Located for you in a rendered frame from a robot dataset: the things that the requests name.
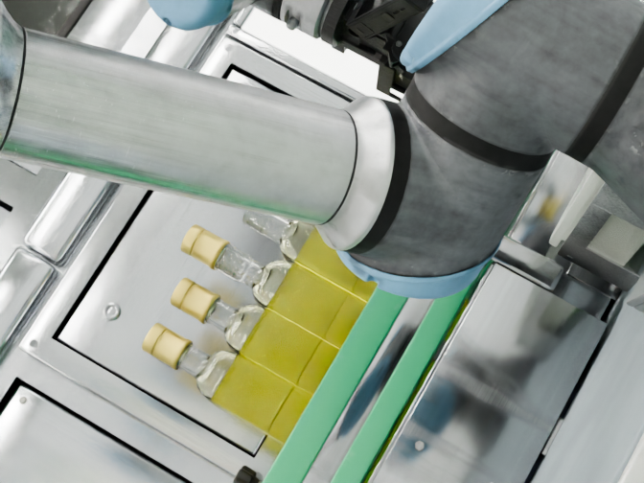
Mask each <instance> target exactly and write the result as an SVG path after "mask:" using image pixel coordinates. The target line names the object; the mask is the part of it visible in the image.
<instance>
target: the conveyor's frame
mask: <svg viewBox="0 0 644 483"><path fill-rule="evenodd" d="M587 169H588V167H587V166H586V165H584V164H582V163H581V162H578V161H577V160H575V159H573V158H571V157H569V156H568V155H566V154H564V153H562V152H560V151H558V150H556V152H555V154H554V156H553V157H552V159H551V161H550V163H549V164H548V166H547V168H546V170H545V172H544V173H543V175H542V177H541V179H540V181H539V183H538V185H537V187H536V188H535V190H534V192H533V193H532V195H531V196H530V198H529V200H528V202H527V203H526V205H525V207H524V209H523V211H522V212H521V214H520V216H519V218H518V220H517V222H516V224H515V226H514V227H513V229H512V231H511V233H510V235H509V236H508V237H509V238H511V239H515V240H518V241H519V242H521V244H523V245H525V246H527V247H529V248H530V249H532V250H534V251H536V252H538V253H540V254H541V255H542V256H544V257H546V258H550V259H553V260H554V261H555V262H556V263H557V264H559V265H561V266H562V267H563V275H562V277H561V279H560V281H559V282H558V283H557V285H556V287H555V289H554V290H553V292H552V293H550V292H549V291H547V290H545V289H543V288H541V287H539V286H537V285H535V284H533V283H531V282H529V281H528V280H526V279H524V278H522V277H520V276H518V275H517V274H516V273H514V272H512V271H510V270H508V269H507V268H505V267H503V266H501V265H499V264H494V265H493V264H491V265H490V267H489V269H488V270H487V272H486V274H485V276H484V278H483V279H482V281H481V283H480V285H479V287H478V288H477V290H476V292H475V294H474V295H473V297H472V299H471V301H470V302H469V304H468V306H467V308H466V309H465V311H464V313H463V315H462V317H461V318H460V320H459V322H458V324H457V326H456V327H455V329H454V331H453V333H452V334H451V336H450V338H449V340H448V342H447V344H446V346H445V348H444V349H443V351H442V353H441V354H440V356H439V357H438V359H437V361H436V363H435V365H434V366H433V368H432V370H431V372H430V373H429V375H428V377H427V379H426V381H425V383H424V385H423V387H422V388H421V390H420V392H419V394H418V396H417V397H416V399H415V401H414V403H413V404H412V405H411V407H410V409H409V411H408V412H407V414H406V416H405V418H404V420H403V421H402V424H401V426H400V427H399V429H398V431H397V433H396V435H395V436H394V438H393V440H392V442H391V444H390V445H389V447H388V449H387V451H386V452H385V453H384V455H383V457H382V459H381V460H380V462H379V465H378V466H377V468H376V470H375V472H374V474H373V475H372V477H371V479H370V481H369V483H524V482H525V480H526V478H527V476H528V474H529V472H530V471H531V470H532V468H533V466H534V464H535V462H536V460H537V458H538V456H539V457H541V458H543V457H545V455H546V453H547V452H548V451H549V449H550V447H551V445H552V443H553V441H554V439H555V437H556V435H557V433H558V432H559V430H560V428H561V426H562V424H563V422H564V419H563V418H559V416H560V415H561V413H562V411H563V409H564V406H565V404H566V402H567V400H568V398H569V397H570V395H571V393H572V391H573V389H574V387H575V385H576V383H577V381H578V379H579V378H580V376H581V375H582V373H583V371H584V369H585V367H586V365H587V362H588V361H589V359H590V357H591V355H592V353H593V351H594V349H595V347H596V345H597V343H598V342H599V340H600V338H601V336H602V334H603V332H604V330H605V328H606V326H607V325H608V324H607V323H605V322H603V321H601V320H600V319H601V317H602V315H603V313H604V311H605V309H606V307H607V305H608V304H609V302H610V299H611V298H609V297H608V296H606V295H604V294H603V293H601V292H599V291H597V290H595V289H593V288H591V287H589V286H587V285H585V284H583V283H581V282H580V281H578V280H576V279H574V278H572V277H570V276H568V275H567V274H566V273H567V271H568V269H569V268H570V267H571V265H572V262H571V261H569V260H567V259H565V258H563V257H562V256H560V255H558V254H557V253H558V251H559V250H560V248H561V246H562V244H563V242H564V241H563V240H561V241H560V242H559V244H558V245H557V246H556V247H555V246H553V245H552V244H550V243H549V241H550V238H551V235H552V234H553V232H554V230H555V228H556V226H557V224H558V222H559V221H560V219H561V217H562V215H563V213H564V211H565V209H566V207H567V205H568V203H569V202H570V200H571V198H572V197H573V195H574V194H575V192H576V190H577V188H578V186H579V184H580V183H581V181H582V179H583V177H584V175H585V174H586V172H587Z"/></svg>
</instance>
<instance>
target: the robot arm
mask: <svg viewBox="0 0 644 483"><path fill-rule="evenodd" d="M433 1H434V0H148V2H149V5H150V7H151V9H152V10H153V11H154V13H155V14H156V15H157V16H158V17H159V18H160V19H161V20H162V21H163V22H165V23H166V24H167V25H168V26H171V27H174V28H176V29H178V30H183V31H193V30H198V29H201V28H204V27H209V26H215V25H217V24H219V23H220V22H222V21H223V20H224V19H226V18H227V17H228V16H230V15H231V14H233V13H235V12H238V11H240V10H242V9H244V8H247V7H248V6H252V7H254V8H255V9H257V10H259V11H261V12H264V13H266V14H268V15H270V16H271V17H273V18H276V19H278V20H280V21H282V22H284V23H286V26H287V28H288V29H289V30H291V31H294V30H295V29H297V30H299V31H300V32H302V33H304V34H306V35H309V36H311V37H313V38H315V39H318V38H321V40H322V41H324V42H326V43H328V44H330V45H332V48H333V49H335V50H337V51H338V52H340V53H342V54H344V53H345V51H346V50H347V49H348V50H350V51H352V52H354V53H356V54H358V55H360V56H362V57H363V58H366V59H368V60H370V61H372V62H374V63H375V64H377V65H378V66H379V71H378V79H377V86H376V89H377V90H378V91H379V92H381V93H383V94H385V95H387V96H389V97H391V98H393V99H395V100H396V101H398V103H396V102H392V101H388V100H385V99H382V98H378V97H374V96H362V97H359V98H357V99H355V100H354V101H353V102H351V103H349V104H348V105H347V106H345V107H344V108H343V109H338V108H334V107H331V106H327V105H323V104H320V103H313V102H310V101H306V100H302V99H298V98H294V97H291V96H287V95H284V94H280V93H276V92H272V91H268V90H264V89H261V88H258V87H254V86H250V85H246V84H242V83H238V82H234V81H231V80H225V79H221V78H217V77H213V76H210V75H206V74H202V73H198V72H195V71H191V70H187V69H184V68H180V67H176V66H172V65H169V64H165V63H161V62H158V61H154V60H150V59H146V58H142V57H136V56H133V55H129V54H125V53H121V52H117V51H113V50H110V49H106V48H103V47H99V46H95V45H91V44H87V43H84V42H80V41H77V40H73V39H69V38H65V37H61V36H58V35H54V34H47V33H43V32H40V31H36V30H33V29H29V28H25V27H21V26H19V25H18V24H17V23H16V22H15V21H14V20H13V19H12V17H11V15H10V14H9V12H8V11H7V9H6V7H5V6H4V4H3V2H2V1H1V0H0V158H3V159H8V160H12V161H16V162H21V163H26V164H30V165H35V166H39V167H44V168H48V169H53V170H58V171H63V172H67V173H75V174H80V175H84V176H89V177H94V178H99V179H102V180H107V181H112V182H116V183H121V184H126V185H130V186H134V187H139V188H144V189H149V190H153V191H157V192H162V193H167V194H171V195H176V196H185V197H188V198H193V199H198V200H202V201H206V202H211V203H216V204H220V205H225V206H230V207H235V208H239V209H243V210H248V211H253V212H257V213H262V214H267V215H272V216H275V217H280V218H285V219H293V220H298V221H303V222H306V223H311V224H315V226H316V228H317V230H318V232H319V234H320V236H321V238H322V240H323V241H324V243H325V244H326V245H327V246H329V247H330V248H332V249H335V250H336V252H337V254H338V256H339V258H340V259H341V261H342V262H343V263H344V264H345V265H346V266H347V267H348V268H349V269H350V270H351V271H352V272H353V273H354V274H355V275H356V276H357V277H359V278H360V279H362V280H363V281H365V282H369V281H374V282H376V283H378V288H379V289H381V290H384V291H386V292H389V293H392V294H396V295H399V296H403V297H408V298H415V299H437V298H443V297H447V296H451V295H453V294H455V293H457V292H459V291H461V290H463V289H464V288H466V287H467V286H468V285H470V284H471V283H472V282H473V281H474V279H475V278H476V277H477V275H478V274H479V272H480V271H481V269H482V268H483V266H484V265H485V264H486V263H487V262H488V261H489V260H490V259H491V258H492V257H493V256H494V255H495V253H496V251H497V250H498V248H499V246H500V245H501V241H502V237H503V235H504V233H505V232H506V230H507V228H508V227H509V225H510V223H511V222H512V220H513V218H514V217H515V215H516V213H517V212H518V209H519V208H520V206H521V204H522V203H523V201H524V199H525V198H526V197H527V195H528V194H529V192H530V191H531V189H532V187H533V186H534V184H535V182H536V181H537V179H538V177H539V176H540V174H541V172H542V170H543V168H544V167H545V165H546V164H547V161H548V160H549V158H550V156H551V155H552V153H553V151H554V150H558V151H560V152H562V153H564V154H566V155H568V156H569V157H571V158H573V159H575V160H577V161H578V162H581V163H582V164H584V165H586V166H587V167H589V168H591V169H592V170H593V171H595V172H596V173H597V174H598V175H599V176H600V177H601V178H602V179H603V180H604V181H605V182H606V184H607V185H608V186H609V187H610V188H611V189H612V190H613V191H614V192H615V193H616V194H617V195H618V196H619V197H620V198H621V199H622V200H623V202H624V203H625V204H626V205H627V206H628V207H629V208H630V209H631V210H632V211H633V212H634V213H635V214H636V215H637V216H638V217H639V218H640V220H641V221H642V222H643V223H644V3H642V2H640V1H638V0H436V1H435V2H433ZM391 88H392V89H394V90H396V91H398V92H400V93H402V94H403V97H402V98H401V97H399V96H397V95H395V94H393V93H391V92H390V91H391Z"/></svg>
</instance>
